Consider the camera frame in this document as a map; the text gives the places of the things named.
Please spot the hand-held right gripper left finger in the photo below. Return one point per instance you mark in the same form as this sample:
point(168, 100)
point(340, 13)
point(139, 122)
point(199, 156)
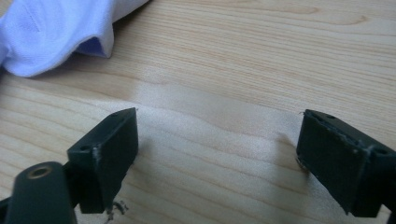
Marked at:
point(106, 155)

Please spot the pale lavender cloth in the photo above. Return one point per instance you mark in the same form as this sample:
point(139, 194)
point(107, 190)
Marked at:
point(46, 34)

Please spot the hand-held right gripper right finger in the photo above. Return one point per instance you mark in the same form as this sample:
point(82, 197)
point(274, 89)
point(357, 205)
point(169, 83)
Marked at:
point(336, 161)

